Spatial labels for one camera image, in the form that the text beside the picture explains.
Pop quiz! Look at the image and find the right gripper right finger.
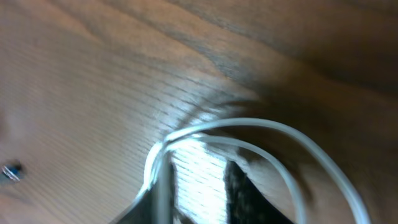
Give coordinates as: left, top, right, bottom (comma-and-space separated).
224, 161, 292, 224

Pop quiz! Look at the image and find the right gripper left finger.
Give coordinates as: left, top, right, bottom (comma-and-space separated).
111, 158, 176, 224

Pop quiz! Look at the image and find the white USB cable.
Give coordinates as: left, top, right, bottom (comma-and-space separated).
136, 117, 373, 224

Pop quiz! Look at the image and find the black USB cable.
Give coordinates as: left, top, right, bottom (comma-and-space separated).
0, 160, 24, 183

